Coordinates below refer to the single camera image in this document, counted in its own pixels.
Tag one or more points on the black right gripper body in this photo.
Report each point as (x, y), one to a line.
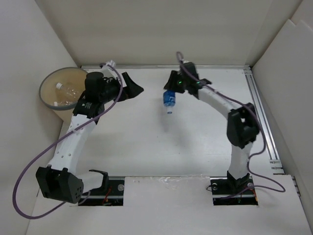
(186, 83)

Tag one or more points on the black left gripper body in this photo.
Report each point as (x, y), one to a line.
(112, 90)

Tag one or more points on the blue label bottle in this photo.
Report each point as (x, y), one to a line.
(63, 103)
(169, 101)

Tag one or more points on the clear unlabelled plastic bottle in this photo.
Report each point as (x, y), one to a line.
(68, 91)

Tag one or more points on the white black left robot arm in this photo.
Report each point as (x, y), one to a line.
(58, 180)

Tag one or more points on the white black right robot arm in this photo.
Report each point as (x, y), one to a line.
(242, 124)

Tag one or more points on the beige bin with grey rim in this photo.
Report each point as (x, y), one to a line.
(48, 93)

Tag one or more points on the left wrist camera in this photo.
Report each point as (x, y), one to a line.
(106, 69)

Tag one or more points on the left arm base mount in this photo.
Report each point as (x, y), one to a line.
(112, 196)

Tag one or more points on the aluminium rail right edge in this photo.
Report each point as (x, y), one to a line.
(274, 159)

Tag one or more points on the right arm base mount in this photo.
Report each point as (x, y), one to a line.
(224, 195)

